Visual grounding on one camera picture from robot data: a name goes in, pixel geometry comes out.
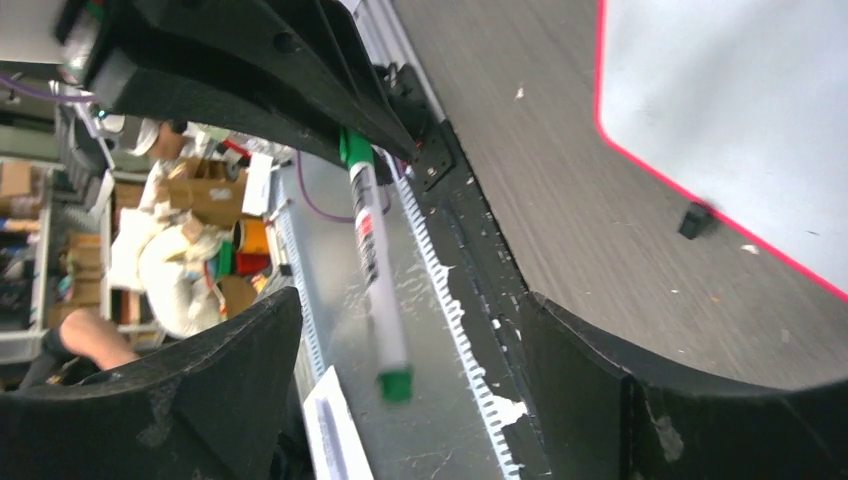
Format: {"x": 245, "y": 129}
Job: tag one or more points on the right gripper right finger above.
{"x": 610, "y": 409}

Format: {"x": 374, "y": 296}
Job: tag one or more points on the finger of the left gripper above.
{"x": 305, "y": 107}

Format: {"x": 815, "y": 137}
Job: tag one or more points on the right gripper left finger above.
{"x": 218, "y": 405}

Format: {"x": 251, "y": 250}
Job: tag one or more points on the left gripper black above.
{"x": 270, "y": 35}

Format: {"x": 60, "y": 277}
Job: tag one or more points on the green whiteboard marker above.
{"x": 394, "y": 366}

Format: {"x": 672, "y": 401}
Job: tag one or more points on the whiteboard with red frame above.
{"x": 741, "y": 105}

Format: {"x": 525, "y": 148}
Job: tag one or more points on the left black whiteboard foot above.
{"x": 696, "y": 220}

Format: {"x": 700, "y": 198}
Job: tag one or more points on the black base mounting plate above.
{"x": 475, "y": 273}

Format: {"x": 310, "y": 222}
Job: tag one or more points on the slotted grey cable duct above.
{"x": 440, "y": 433}

